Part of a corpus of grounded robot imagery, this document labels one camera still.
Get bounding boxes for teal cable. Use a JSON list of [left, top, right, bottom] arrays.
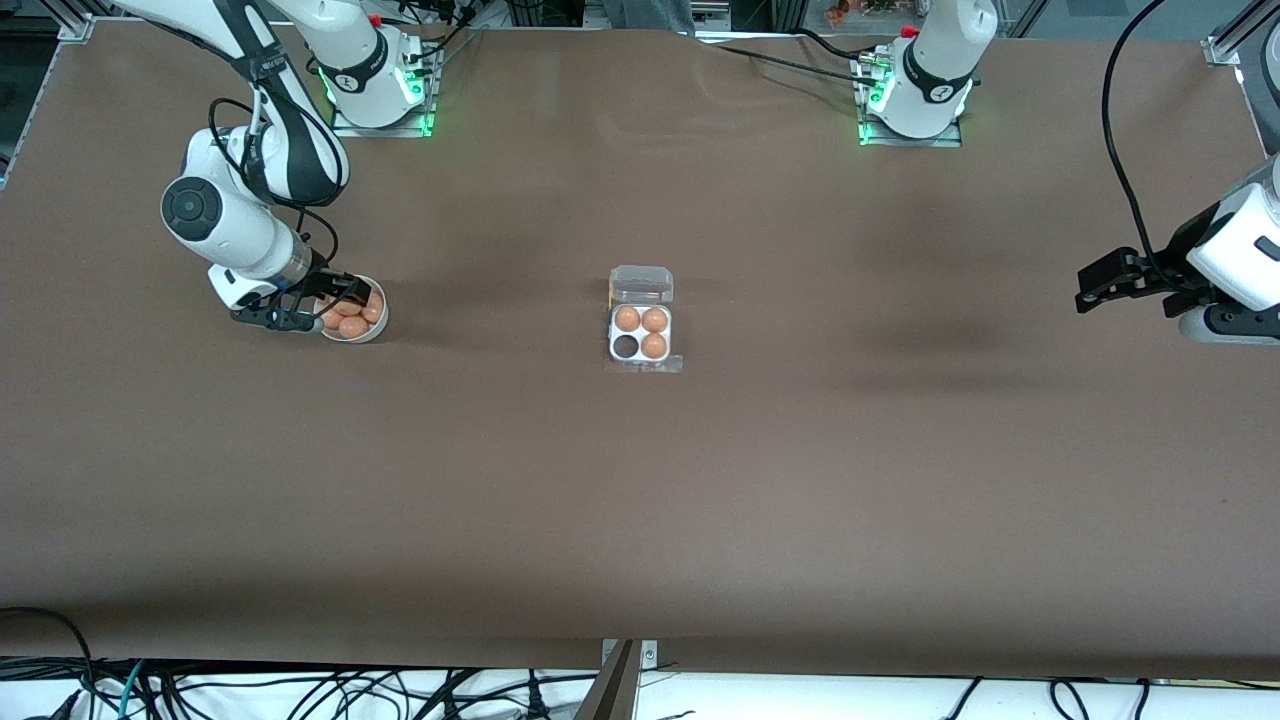
[[118, 660, 149, 720]]

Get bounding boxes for clear plastic egg box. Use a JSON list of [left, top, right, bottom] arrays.
[[606, 265, 684, 374]]

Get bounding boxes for long black base cable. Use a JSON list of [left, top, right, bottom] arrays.
[[712, 42, 886, 86]]

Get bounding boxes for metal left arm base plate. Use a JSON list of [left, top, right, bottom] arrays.
[[858, 55, 963, 149]]

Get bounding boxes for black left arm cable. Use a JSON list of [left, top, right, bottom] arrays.
[[1100, 0, 1171, 283]]

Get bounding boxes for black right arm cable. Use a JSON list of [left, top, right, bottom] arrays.
[[207, 97, 341, 273]]

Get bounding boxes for short black base cable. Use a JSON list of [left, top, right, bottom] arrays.
[[798, 28, 869, 61]]

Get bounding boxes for thin black cable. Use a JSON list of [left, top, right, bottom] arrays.
[[940, 678, 986, 720]]

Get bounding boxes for dark camera pole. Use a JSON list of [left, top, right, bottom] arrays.
[[575, 640, 641, 720]]

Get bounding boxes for white round bowl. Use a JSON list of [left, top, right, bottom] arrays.
[[313, 274, 389, 344]]

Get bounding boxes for black cable at arm base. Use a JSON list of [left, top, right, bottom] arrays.
[[405, 0, 486, 61]]

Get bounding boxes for black looped cable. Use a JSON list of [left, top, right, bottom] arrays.
[[0, 607, 96, 720]]

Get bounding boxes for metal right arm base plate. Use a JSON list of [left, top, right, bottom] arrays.
[[330, 45, 434, 139]]

